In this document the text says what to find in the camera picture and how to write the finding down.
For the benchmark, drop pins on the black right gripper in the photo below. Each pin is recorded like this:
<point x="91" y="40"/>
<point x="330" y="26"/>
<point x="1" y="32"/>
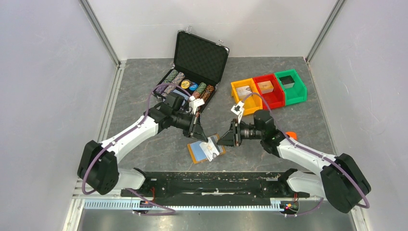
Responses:
<point x="229" y="138"/>

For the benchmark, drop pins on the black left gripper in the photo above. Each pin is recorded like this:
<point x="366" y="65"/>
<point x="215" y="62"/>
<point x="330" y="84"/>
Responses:
<point x="198" y="132"/>

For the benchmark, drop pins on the white VIP card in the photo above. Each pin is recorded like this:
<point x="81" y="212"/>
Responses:
<point x="210" y="149"/>

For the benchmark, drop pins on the orange leather card holder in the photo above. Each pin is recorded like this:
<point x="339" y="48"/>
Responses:
<point x="196" y="152"/>

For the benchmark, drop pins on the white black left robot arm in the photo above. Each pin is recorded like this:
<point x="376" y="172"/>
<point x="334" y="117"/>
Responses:
<point x="98" y="166"/>

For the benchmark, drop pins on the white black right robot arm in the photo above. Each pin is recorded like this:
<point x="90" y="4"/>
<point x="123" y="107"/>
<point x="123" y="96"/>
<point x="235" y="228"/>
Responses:
<point x="338" y="179"/>

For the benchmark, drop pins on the blue playing card deck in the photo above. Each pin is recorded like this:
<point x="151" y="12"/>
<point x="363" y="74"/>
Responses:
<point x="185" y="96"/>

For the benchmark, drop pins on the card deck in yellow bin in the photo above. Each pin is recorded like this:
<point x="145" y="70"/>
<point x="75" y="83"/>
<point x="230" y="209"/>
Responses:
<point x="243" y="91"/>

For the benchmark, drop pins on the card deck in red bin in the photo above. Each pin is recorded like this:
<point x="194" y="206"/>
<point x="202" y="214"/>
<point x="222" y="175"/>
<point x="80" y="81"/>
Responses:
<point x="265" y="87"/>

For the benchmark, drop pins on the blue dealer chip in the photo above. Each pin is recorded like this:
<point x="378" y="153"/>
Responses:
<point x="193" y="86"/>

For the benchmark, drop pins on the yellow dealer chip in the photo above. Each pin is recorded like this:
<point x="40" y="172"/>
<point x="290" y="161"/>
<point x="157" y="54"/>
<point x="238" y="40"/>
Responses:
<point x="185" y="84"/>

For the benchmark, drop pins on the red plastic bin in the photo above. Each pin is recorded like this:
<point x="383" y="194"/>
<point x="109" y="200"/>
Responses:
<point x="275" y="99"/>

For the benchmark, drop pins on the blue orange toy truck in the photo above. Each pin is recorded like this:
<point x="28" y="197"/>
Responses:
<point x="291" y="134"/>

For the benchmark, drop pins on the black poker chip case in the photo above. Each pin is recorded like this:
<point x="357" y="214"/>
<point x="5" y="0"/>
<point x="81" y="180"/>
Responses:
<point x="201" y="60"/>

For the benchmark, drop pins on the black box in green bin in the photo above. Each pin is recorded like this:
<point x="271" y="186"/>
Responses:
<point x="287" y="82"/>

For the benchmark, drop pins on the green plastic bin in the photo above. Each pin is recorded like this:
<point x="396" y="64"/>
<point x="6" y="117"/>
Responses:
<point x="296" y="94"/>

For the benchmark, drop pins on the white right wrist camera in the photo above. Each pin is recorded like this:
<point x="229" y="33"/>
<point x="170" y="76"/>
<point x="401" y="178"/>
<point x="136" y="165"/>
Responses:
<point x="238" y="110"/>

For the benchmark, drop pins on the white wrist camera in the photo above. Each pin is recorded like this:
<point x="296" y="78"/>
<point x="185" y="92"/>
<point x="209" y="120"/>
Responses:
<point x="238" y="110"/>
<point x="194" y="104"/>

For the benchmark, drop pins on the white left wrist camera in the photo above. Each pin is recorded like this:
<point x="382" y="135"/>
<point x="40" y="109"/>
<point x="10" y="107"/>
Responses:
<point x="194" y="104"/>

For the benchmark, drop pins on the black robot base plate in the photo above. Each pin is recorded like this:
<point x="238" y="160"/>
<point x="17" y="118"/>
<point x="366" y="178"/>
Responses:
<point x="216" y="188"/>

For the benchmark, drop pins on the slotted aluminium cable duct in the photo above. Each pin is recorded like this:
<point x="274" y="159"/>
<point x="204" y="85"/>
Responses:
<point x="133" y="204"/>

